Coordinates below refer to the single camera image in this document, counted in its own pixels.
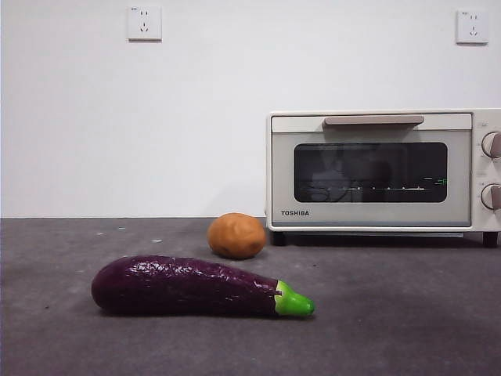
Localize glass oven door with handle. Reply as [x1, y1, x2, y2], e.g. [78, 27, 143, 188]
[269, 113, 473, 229]

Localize brown potato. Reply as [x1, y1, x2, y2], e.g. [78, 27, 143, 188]
[207, 212, 267, 260]

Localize cream Toshiba toaster oven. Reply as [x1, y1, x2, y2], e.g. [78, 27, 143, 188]
[265, 108, 501, 248]

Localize cream oven control knob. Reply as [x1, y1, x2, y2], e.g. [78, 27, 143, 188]
[480, 183, 501, 209]
[481, 132, 501, 159]

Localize purple eggplant with green stem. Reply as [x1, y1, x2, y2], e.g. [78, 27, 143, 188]
[91, 255, 316, 320]

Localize metal wire oven rack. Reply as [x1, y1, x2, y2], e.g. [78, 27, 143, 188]
[307, 183, 428, 193]

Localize white wall power socket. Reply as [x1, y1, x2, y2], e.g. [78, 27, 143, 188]
[455, 9, 490, 45]
[126, 5, 163, 43]

